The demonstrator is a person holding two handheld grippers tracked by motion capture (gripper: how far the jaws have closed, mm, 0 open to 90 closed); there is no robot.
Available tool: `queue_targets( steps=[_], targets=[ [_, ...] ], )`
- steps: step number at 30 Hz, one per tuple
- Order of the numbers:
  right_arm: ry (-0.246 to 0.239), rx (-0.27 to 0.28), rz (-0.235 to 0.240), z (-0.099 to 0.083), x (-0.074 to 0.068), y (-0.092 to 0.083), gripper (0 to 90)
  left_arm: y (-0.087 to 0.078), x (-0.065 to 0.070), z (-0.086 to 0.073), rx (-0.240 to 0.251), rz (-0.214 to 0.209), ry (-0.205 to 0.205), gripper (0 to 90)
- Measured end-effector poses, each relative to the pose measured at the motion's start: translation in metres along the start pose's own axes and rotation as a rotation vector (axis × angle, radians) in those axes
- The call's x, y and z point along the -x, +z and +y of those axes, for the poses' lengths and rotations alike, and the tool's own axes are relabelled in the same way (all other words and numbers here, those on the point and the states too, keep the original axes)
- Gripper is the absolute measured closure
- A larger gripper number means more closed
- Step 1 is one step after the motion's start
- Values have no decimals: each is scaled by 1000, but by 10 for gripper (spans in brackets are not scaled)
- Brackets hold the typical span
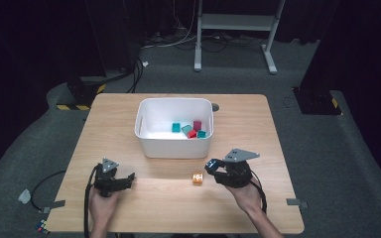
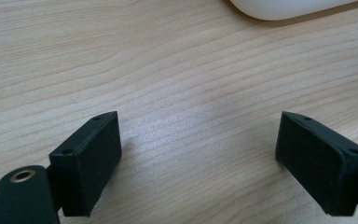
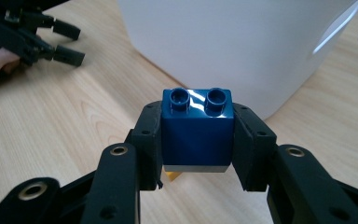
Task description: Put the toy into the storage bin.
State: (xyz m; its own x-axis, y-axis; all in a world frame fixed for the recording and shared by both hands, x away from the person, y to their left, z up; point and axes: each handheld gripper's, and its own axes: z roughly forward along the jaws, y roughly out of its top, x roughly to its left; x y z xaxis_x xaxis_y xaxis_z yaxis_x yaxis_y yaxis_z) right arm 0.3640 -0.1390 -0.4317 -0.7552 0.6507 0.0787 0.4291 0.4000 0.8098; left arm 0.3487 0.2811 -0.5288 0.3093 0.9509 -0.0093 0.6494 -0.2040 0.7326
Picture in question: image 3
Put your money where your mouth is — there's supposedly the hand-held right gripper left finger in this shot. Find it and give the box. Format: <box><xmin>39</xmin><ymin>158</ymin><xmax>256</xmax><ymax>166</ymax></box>
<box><xmin>126</xmin><ymin>100</ymin><xmax>165</xmax><ymax>191</ymax></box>

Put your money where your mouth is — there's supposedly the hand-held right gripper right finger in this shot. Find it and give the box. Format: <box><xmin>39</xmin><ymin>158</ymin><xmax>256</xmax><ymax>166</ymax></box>
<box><xmin>230</xmin><ymin>102</ymin><xmax>278</xmax><ymax>192</ymax></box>

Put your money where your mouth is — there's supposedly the dark blue toy block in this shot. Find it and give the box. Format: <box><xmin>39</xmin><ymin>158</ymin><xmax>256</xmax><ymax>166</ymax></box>
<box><xmin>160</xmin><ymin>87</ymin><xmax>235</xmax><ymax>174</ymax></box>

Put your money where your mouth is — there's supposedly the white plastic bin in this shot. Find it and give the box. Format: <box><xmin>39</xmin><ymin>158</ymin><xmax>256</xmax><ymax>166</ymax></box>
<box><xmin>117</xmin><ymin>0</ymin><xmax>358</xmax><ymax>121</ymax></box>

